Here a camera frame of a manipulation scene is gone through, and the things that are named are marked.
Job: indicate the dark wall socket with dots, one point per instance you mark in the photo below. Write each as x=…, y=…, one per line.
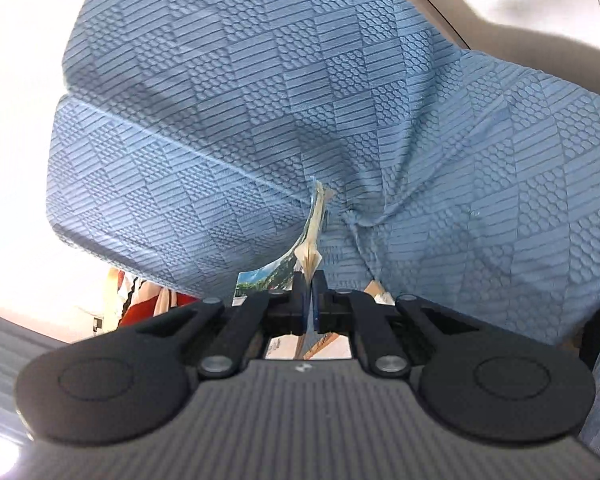
x=98, y=325

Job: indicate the curled photo cover notebook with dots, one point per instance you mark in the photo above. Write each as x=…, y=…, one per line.
x=265, y=280

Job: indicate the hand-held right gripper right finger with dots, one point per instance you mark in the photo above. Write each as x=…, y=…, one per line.
x=319, y=315

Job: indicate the red black cream striped blanket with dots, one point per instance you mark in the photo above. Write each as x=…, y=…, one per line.
x=140, y=310

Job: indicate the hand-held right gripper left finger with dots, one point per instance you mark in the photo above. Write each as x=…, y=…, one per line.
x=305, y=315

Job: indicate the white cabinet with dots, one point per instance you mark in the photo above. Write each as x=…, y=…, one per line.
x=530, y=5

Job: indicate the blue textured sofa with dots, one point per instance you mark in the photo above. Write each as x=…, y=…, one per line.
x=280, y=85

